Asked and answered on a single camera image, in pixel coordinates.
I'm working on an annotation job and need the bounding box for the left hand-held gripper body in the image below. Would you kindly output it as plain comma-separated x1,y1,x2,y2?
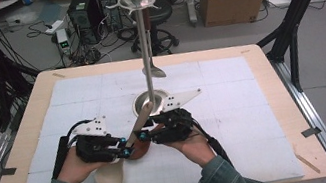
69,112,122,169

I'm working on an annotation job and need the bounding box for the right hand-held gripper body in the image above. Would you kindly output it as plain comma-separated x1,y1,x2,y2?
150,87,210,146

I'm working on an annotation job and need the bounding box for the dark brown wooden spoon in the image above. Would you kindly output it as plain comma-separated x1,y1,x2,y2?
122,123,170,163

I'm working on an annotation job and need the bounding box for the beige spoon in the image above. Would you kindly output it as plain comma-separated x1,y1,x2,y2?
82,100,168,183

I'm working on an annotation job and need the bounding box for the metal utensil stand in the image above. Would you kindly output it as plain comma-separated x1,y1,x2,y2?
103,0,186,121

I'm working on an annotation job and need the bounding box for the person's right hand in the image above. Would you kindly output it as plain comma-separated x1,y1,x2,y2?
165,125,219,173

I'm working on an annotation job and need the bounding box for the person's left hand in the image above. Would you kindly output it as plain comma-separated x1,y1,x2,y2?
52,140,114,183

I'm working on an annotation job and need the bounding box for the white grid mat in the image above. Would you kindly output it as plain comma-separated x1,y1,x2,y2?
0,40,306,183

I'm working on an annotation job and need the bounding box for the white device green display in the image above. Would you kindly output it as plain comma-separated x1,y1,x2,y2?
55,27,73,57

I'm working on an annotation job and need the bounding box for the grey tape piece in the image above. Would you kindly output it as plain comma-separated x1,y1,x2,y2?
300,125,323,139
0,165,18,179

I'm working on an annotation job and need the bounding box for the white power strip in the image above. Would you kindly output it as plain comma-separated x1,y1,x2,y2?
42,18,67,37

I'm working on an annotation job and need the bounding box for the black stool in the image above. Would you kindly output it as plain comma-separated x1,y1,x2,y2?
122,0,182,61

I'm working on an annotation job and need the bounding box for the black computer tower green label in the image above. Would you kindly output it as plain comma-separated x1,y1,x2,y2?
65,0,110,49

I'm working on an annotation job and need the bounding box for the tan tape strip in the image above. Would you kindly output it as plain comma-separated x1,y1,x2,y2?
293,148,323,179

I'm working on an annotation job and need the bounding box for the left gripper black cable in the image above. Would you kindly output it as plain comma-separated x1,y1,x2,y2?
42,117,102,182

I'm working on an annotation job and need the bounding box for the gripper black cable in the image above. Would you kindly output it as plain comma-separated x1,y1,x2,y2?
42,117,102,182
189,112,235,172

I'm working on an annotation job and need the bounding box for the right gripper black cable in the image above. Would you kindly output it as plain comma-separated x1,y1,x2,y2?
189,112,235,172

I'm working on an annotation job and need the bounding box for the tangle of floor cables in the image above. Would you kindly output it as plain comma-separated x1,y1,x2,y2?
67,42,105,69

